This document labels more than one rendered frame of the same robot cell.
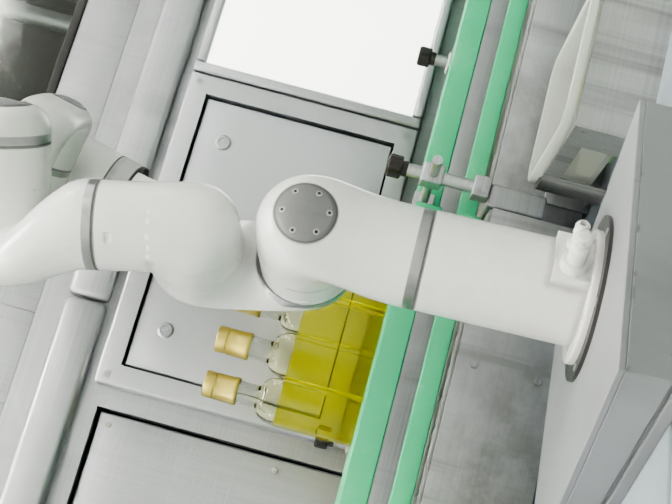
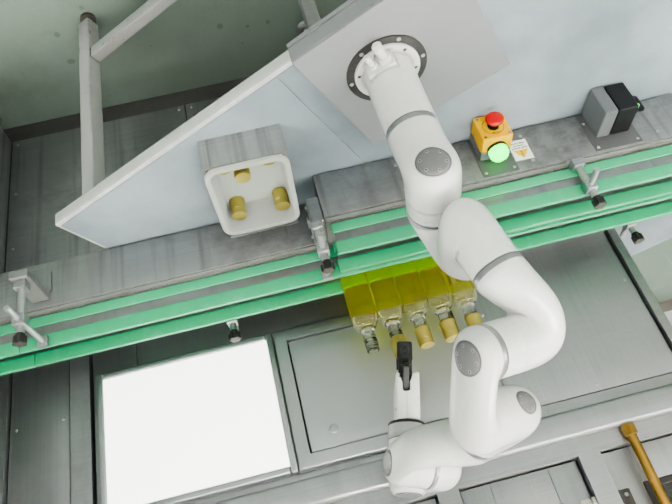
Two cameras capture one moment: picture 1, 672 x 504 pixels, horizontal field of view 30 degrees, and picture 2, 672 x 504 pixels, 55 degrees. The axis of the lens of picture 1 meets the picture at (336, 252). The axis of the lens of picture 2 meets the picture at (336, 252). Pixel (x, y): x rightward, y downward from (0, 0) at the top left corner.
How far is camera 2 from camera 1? 94 cm
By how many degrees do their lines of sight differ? 39
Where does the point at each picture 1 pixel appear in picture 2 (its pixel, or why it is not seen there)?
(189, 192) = (456, 222)
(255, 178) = (344, 399)
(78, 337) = not seen: hidden behind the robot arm
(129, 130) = (356, 487)
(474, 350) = (398, 192)
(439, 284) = (426, 104)
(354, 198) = (410, 150)
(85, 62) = not seen: outside the picture
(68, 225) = (517, 263)
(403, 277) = (432, 118)
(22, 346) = (511, 478)
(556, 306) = (405, 61)
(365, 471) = not seen: hidden behind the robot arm
